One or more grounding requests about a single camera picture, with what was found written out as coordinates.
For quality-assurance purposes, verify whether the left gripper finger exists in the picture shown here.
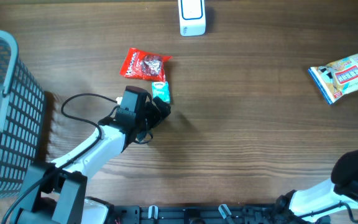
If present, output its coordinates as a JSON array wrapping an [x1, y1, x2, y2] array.
[[134, 129, 154, 144], [153, 96, 171, 118]]

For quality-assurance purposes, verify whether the small teal tissue pack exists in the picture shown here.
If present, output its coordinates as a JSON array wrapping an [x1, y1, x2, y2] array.
[[152, 82, 170, 103]]

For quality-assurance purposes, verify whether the red candy bag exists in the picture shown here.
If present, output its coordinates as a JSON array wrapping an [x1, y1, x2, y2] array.
[[119, 48, 173, 82]]

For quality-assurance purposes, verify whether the cream wet wipes pack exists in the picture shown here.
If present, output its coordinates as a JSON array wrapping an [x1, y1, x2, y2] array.
[[308, 53, 358, 105]]

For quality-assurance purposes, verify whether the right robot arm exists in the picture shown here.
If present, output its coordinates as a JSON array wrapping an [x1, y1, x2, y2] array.
[[273, 150, 358, 223]]

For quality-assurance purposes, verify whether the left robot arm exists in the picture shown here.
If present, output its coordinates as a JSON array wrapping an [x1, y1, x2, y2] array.
[[2, 86, 171, 223]]

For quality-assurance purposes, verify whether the white barcode scanner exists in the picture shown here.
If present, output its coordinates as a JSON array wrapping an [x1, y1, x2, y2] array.
[[178, 0, 206, 37]]

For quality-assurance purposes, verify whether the grey plastic shopping basket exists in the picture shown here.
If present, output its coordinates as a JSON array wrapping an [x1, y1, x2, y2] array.
[[0, 30, 46, 198]]

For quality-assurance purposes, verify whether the black mounting rail base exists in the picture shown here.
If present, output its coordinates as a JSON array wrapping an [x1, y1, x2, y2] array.
[[104, 203, 331, 224]]

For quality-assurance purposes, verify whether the left black cable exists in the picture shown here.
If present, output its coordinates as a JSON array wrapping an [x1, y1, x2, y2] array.
[[0, 93, 119, 224]]

